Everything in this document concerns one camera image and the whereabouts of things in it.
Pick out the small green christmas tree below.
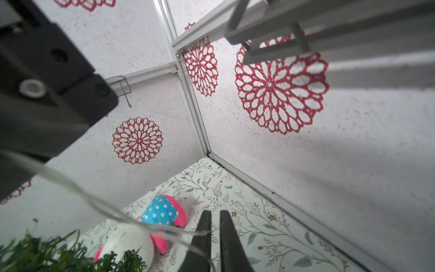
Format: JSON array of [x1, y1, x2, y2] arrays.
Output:
[[0, 219, 148, 272]]

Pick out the grey wall shelf rack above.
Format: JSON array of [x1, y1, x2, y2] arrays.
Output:
[[224, 1, 435, 64]]

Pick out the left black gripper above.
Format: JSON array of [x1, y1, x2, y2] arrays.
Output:
[[0, 0, 120, 201]]

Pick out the pink white plush toy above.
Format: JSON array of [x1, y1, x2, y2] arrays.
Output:
[[94, 195, 188, 272]]

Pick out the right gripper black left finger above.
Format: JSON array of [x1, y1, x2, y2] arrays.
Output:
[[179, 210, 212, 272]]

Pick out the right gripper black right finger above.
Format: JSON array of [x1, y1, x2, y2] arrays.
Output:
[[219, 210, 254, 272]]

